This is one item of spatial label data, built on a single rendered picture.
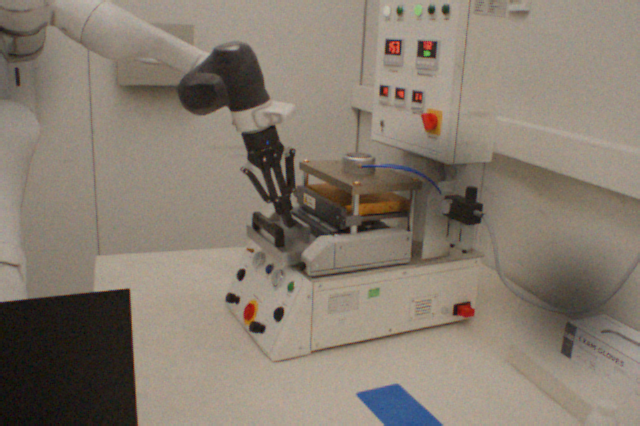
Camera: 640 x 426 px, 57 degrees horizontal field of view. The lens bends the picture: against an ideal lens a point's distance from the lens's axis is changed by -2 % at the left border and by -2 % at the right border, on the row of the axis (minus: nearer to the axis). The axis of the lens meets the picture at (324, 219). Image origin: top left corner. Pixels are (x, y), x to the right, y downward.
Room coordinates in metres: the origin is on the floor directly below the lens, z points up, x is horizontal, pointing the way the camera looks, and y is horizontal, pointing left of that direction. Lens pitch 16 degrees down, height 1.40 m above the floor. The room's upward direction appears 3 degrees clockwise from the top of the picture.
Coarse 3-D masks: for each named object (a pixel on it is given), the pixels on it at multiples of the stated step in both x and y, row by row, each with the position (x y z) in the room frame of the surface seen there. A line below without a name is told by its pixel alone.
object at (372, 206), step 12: (324, 192) 1.38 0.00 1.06; (336, 192) 1.38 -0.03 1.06; (384, 192) 1.40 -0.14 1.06; (348, 204) 1.28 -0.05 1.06; (360, 204) 1.29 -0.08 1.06; (372, 204) 1.30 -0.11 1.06; (384, 204) 1.31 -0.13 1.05; (396, 204) 1.33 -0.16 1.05; (408, 204) 1.34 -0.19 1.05; (372, 216) 1.30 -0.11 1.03; (384, 216) 1.31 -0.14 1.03; (396, 216) 1.33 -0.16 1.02
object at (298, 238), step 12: (252, 228) 1.35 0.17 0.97; (288, 228) 1.34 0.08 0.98; (300, 228) 1.28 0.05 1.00; (264, 240) 1.28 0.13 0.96; (288, 240) 1.28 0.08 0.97; (300, 240) 1.28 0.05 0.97; (312, 240) 1.28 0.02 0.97; (276, 252) 1.22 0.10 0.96; (288, 252) 1.20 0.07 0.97; (300, 252) 1.21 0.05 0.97; (288, 264) 1.20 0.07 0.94
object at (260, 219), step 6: (258, 216) 1.32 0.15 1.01; (264, 216) 1.32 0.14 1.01; (252, 222) 1.35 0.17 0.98; (258, 222) 1.32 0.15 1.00; (264, 222) 1.29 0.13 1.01; (270, 222) 1.27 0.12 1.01; (264, 228) 1.28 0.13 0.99; (270, 228) 1.25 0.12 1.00; (276, 228) 1.23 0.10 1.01; (282, 228) 1.23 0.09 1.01; (276, 234) 1.23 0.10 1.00; (282, 234) 1.23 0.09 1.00; (276, 240) 1.22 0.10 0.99; (282, 240) 1.23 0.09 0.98; (276, 246) 1.22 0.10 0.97; (282, 246) 1.23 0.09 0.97
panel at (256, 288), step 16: (256, 272) 1.34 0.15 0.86; (272, 272) 1.28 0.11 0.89; (288, 272) 1.23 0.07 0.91; (240, 288) 1.37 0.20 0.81; (256, 288) 1.31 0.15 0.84; (272, 288) 1.25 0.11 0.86; (240, 304) 1.33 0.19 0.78; (256, 304) 1.27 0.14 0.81; (272, 304) 1.22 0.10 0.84; (288, 304) 1.17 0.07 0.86; (240, 320) 1.30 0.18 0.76; (256, 320) 1.24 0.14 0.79; (272, 320) 1.19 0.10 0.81; (256, 336) 1.21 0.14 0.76; (272, 336) 1.16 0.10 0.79
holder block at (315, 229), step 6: (294, 210) 1.43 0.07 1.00; (300, 216) 1.39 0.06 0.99; (306, 222) 1.35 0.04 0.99; (312, 222) 1.34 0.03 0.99; (312, 228) 1.32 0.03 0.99; (318, 228) 1.30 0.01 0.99; (324, 228) 1.30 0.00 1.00; (360, 228) 1.31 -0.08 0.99; (372, 228) 1.31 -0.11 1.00; (378, 228) 1.32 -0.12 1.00; (384, 228) 1.32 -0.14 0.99; (318, 234) 1.30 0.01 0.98; (324, 234) 1.27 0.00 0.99; (330, 234) 1.26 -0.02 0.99
